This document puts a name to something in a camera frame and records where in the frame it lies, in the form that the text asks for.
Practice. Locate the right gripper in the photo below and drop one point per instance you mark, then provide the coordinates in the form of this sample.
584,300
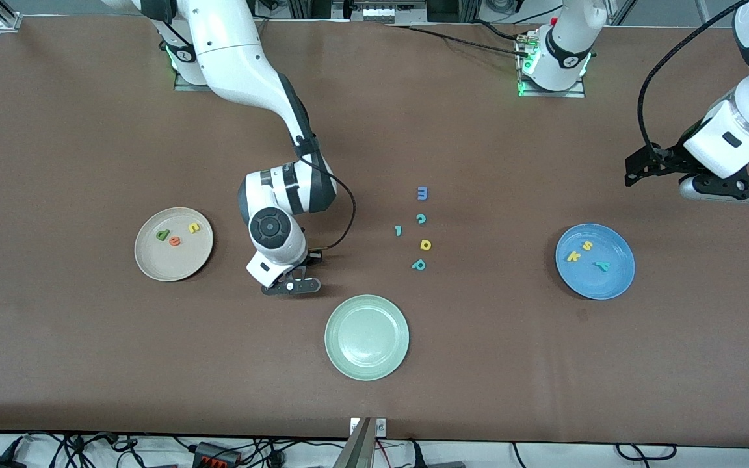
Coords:
310,257

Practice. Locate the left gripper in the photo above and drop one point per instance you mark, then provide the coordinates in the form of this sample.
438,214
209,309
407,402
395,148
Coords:
668,158

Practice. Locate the teal foam letter y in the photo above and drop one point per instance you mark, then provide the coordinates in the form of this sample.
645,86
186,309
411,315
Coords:
601,265

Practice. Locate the yellow foam letter u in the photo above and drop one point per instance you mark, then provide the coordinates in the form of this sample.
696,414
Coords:
194,228

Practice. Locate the yellow foam letter k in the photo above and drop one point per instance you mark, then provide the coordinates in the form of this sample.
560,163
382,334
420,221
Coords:
573,257

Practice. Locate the green foam letter p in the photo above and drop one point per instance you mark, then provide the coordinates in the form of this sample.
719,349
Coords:
162,234

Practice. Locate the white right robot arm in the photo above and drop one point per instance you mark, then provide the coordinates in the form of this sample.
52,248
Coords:
231,58

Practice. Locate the pale green round plate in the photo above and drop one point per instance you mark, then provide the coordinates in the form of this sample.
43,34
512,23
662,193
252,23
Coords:
367,337

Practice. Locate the teal foam letter p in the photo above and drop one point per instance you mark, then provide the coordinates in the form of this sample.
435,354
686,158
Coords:
419,264

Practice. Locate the blue round plate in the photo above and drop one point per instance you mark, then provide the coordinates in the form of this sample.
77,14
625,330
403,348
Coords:
602,286

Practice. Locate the beige brown round plate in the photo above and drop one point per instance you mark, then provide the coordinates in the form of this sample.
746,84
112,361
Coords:
166,263

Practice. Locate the black orange power strip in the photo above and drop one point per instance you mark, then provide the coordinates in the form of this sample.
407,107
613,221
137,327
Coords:
215,453

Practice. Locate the white terminal block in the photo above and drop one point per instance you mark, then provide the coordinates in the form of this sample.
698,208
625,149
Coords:
380,14

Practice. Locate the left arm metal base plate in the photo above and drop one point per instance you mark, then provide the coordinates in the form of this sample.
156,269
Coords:
553,94

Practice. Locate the white post foot bracket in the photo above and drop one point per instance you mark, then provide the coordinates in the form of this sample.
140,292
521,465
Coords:
381,427

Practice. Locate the metal camera post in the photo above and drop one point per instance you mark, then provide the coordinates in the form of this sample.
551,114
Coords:
358,452

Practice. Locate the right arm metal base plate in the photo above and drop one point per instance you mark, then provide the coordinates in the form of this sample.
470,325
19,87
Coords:
186,86

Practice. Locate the aluminium table corner bracket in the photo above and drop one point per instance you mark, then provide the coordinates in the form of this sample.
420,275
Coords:
10,23

